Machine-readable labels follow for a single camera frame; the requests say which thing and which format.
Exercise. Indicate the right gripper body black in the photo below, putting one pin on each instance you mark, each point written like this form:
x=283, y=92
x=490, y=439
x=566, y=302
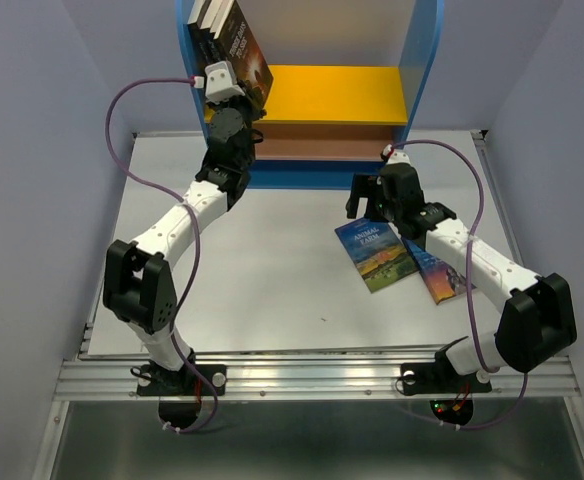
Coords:
x=387, y=209

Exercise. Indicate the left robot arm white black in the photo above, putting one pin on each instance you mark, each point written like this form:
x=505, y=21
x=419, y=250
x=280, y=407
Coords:
x=139, y=288

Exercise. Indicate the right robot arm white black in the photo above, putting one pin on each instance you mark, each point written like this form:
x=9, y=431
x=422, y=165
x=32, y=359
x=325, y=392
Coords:
x=536, y=312

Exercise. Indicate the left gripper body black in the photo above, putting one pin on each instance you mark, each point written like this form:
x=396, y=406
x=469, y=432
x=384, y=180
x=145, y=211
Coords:
x=248, y=112

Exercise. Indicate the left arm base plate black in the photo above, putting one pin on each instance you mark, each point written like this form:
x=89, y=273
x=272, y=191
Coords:
x=153, y=380

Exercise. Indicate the aluminium mounting rail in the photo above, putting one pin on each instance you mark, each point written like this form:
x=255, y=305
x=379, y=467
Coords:
x=351, y=375

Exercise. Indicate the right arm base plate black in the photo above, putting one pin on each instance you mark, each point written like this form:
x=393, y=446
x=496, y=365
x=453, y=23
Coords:
x=429, y=378

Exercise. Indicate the Three Days to See book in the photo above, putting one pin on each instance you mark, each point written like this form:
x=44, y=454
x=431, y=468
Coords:
x=238, y=45

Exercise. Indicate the Jane Eyre book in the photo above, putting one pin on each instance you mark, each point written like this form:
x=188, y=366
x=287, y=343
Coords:
x=442, y=281

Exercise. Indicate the Animal Farm book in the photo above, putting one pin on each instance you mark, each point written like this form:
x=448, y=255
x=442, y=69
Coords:
x=377, y=253

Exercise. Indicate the blue yellow wooden bookshelf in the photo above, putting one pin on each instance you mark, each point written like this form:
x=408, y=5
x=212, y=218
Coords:
x=348, y=79

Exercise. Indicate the A Tale of Two Cities book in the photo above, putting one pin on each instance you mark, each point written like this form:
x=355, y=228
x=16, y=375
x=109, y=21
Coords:
x=201, y=49

